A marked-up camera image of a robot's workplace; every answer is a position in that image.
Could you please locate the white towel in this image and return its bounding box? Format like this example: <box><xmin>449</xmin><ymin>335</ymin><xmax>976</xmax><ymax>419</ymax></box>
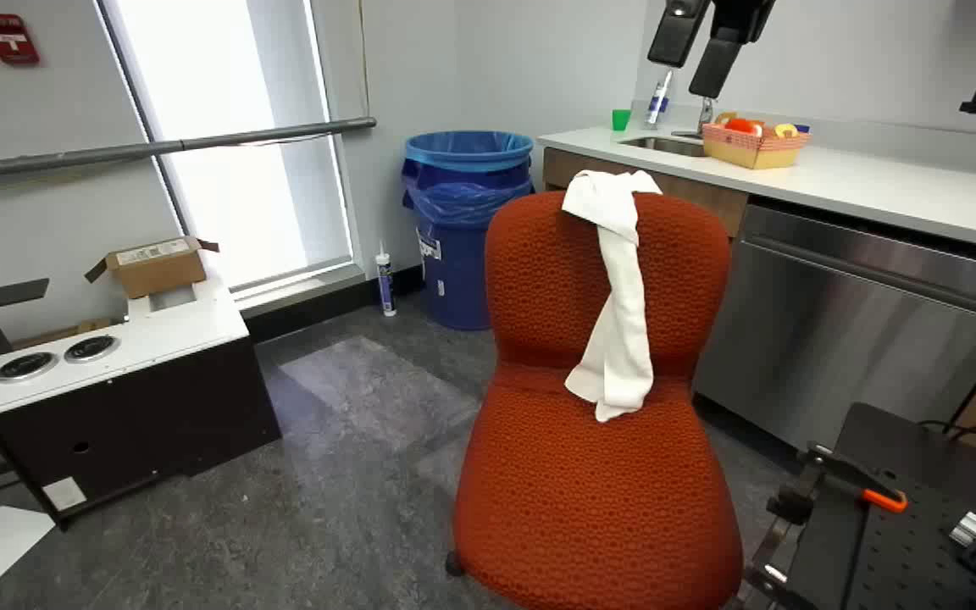
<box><xmin>561</xmin><ymin>167</ymin><xmax>664</xmax><ymax>426</ymax></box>

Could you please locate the red fabric office chair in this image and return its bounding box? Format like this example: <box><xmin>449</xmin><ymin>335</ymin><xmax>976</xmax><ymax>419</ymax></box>
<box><xmin>449</xmin><ymin>187</ymin><xmax>747</xmax><ymax>610</ymax></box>

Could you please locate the tan basket with toy fruit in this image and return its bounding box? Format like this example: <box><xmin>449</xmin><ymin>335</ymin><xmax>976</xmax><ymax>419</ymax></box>
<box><xmin>701</xmin><ymin>112</ymin><xmax>813</xmax><ymax>172</ymax></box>

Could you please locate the steel sink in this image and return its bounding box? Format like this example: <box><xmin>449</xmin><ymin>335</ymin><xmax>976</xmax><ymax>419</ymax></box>
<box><xmin>621</xmin><ymin>131</ymin><xmax>708</xmax><ymax>160</ymax></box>

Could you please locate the white kitchen counter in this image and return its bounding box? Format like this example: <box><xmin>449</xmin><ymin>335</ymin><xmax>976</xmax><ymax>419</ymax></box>
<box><xmin>536</xmin><ymin>119</ymin><xmax>976</xmax><ymax>259</ymax></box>

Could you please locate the stainless steel dishwasher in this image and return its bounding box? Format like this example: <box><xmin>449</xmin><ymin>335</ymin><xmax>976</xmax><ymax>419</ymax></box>
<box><xmin>688</xmin><ymin>200</ymin><xmax>976</xmax><ymax>454</ymax></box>

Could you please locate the blue trash bin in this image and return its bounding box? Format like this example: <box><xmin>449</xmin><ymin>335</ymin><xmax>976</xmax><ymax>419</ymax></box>
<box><xmin>401</xmin><ymin>130</ymin><xmax>540</xmax><ymax>335</ymax></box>

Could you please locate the white spray bottle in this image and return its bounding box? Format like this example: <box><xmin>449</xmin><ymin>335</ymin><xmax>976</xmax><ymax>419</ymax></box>
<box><xmin>372</xmin><ymin>247</ymin><xmax>401</xmax><ymax>322</ymax></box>

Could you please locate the bright window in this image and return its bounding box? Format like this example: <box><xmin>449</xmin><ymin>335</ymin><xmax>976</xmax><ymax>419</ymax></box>
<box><xmin>96</xmin><ymin>0</ymin><xmax>363</xmax><ymax>300</ymax></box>

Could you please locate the clear floor mat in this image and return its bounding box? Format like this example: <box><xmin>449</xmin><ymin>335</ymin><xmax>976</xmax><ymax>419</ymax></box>
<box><xmin>278</xmin><ymin>331</ymin><xmax>482</xmax><ymax>459</ymax></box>

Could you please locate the brown cardboard box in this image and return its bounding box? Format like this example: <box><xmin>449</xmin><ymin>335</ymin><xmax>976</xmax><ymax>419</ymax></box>
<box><xmin>82</xmin><ymin>234</ymin><xmax>222</xmax><ymax>304</ymax></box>

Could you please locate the red fire alarm pull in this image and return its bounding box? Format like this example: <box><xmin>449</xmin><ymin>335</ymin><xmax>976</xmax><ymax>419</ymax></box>
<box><xmin>0</xmin><ymin>9</ymin><xmax>43</xmax><ymax>67</ymax></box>

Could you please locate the dark cabinet with white top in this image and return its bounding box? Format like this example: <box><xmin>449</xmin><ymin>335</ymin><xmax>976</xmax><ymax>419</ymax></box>
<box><xmin>0</xmin><ymin>280</ymin><xmax>284</xmax><ymax>530</ymax></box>

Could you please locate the black clamp with orange handle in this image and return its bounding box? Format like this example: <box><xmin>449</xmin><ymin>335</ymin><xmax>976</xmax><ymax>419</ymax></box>
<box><xmin>744</xmin><ymin>442</ymin><xmax>913</xmax><ymax>605</ymax></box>

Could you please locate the grey wall rail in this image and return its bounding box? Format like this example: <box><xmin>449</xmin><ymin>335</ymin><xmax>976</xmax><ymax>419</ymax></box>
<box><xmin>0</xmin><ymin>114</ymin><xmax>381</xmax><ymax>182</ymax></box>

